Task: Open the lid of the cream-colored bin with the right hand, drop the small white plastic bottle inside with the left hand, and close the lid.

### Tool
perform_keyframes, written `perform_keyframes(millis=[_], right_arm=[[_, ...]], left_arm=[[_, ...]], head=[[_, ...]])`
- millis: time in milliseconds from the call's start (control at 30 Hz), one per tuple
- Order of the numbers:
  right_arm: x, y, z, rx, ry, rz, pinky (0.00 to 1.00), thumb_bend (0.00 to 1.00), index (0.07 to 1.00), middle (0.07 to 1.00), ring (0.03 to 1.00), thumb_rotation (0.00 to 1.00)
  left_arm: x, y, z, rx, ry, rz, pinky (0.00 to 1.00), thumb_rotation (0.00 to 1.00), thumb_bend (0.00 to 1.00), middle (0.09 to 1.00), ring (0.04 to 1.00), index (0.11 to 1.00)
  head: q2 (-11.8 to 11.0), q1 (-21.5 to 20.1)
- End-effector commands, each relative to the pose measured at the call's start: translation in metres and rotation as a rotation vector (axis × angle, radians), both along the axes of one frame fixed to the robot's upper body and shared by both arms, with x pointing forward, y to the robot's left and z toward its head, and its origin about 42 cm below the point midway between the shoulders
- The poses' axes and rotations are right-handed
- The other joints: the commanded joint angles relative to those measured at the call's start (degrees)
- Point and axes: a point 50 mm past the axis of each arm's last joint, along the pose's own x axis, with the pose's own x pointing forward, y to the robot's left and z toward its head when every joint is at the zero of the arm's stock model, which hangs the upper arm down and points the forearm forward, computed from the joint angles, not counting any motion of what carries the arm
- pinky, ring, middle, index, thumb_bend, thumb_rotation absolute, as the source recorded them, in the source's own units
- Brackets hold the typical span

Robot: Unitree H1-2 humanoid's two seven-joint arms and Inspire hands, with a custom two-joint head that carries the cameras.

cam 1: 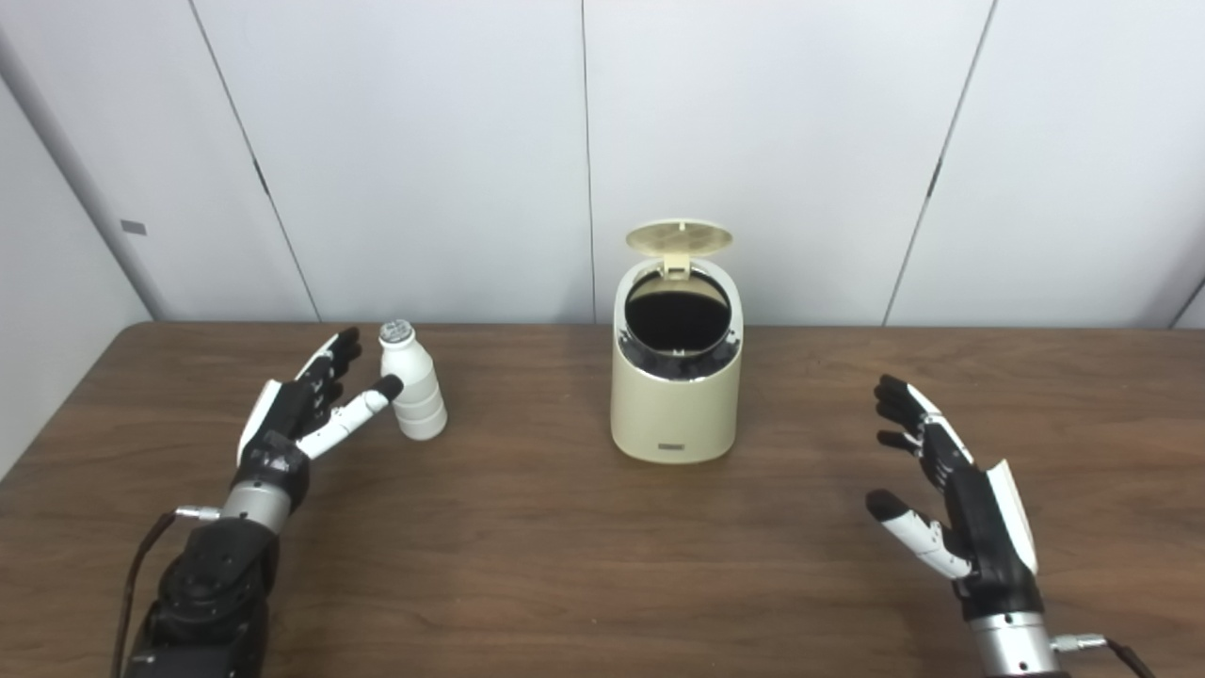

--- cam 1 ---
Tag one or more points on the small white plastic bottle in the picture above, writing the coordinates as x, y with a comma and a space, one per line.
414, 395

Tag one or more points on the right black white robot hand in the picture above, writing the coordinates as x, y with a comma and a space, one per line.
988, 537

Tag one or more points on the cream-colored bin with lid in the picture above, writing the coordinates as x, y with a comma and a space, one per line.
673, 414

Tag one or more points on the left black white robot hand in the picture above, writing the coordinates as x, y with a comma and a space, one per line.
282, 414

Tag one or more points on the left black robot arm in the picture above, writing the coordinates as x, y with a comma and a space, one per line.
207, 584

